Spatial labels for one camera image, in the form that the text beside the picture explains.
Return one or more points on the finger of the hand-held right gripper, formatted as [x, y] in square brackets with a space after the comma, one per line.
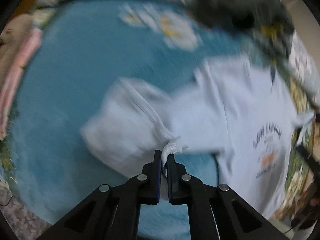
[303, 153]

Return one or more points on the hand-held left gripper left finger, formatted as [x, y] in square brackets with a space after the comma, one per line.
[157, 177]

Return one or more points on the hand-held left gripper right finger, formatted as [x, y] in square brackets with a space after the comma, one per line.
[170, 177]

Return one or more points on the light blue printed t-shirt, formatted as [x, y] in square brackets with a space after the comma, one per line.
[212, 120]

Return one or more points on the teal floral blanket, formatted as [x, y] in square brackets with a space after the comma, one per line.
[75, 80]

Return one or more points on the yellow-green knit sweater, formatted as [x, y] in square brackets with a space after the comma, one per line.
[270, 30]

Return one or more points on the dark green garment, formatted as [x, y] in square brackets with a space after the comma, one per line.
[225, 2]

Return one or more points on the pink cloth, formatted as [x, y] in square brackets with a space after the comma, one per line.
[17, 70]

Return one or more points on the beige cloth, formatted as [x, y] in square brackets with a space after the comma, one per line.
[15, 27]

